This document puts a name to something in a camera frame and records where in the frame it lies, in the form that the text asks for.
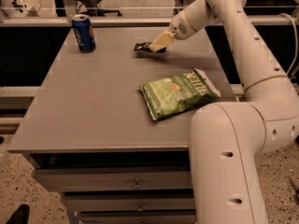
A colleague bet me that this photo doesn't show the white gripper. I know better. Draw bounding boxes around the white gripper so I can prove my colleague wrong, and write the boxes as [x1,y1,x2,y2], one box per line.
[149,8,200,52]

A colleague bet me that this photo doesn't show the black rxbar chocolate bar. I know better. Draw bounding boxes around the black rxbar chocolate bar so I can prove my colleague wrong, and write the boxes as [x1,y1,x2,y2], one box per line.
[134,42,166,53]

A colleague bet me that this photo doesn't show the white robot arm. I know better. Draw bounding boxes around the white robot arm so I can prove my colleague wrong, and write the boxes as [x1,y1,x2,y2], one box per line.
[150,0,299,224]

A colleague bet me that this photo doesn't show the blue pepsi can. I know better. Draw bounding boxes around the blue pepsi can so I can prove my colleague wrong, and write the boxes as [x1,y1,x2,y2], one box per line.
[72,14,96,53]

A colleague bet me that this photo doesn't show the green kettle chips bag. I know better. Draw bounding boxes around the green kettle chips bag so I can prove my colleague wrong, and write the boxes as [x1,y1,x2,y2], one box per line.
[139,68,221,120]

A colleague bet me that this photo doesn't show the grey metal railing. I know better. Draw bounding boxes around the grey metal railing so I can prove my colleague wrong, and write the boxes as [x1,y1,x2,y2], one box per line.
[0,0,299,28]

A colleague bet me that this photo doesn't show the grey drawer cabinet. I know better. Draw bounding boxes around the grey drawer cabinet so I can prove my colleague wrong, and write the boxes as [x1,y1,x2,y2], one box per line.
[7,26,257,224]

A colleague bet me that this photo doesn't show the black object on floor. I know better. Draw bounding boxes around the black object on floor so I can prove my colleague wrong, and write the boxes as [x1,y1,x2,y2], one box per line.
[6,204,30,224]

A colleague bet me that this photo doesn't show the white cable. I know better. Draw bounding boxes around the white cable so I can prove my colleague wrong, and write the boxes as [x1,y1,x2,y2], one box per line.
[278,12,299,77]

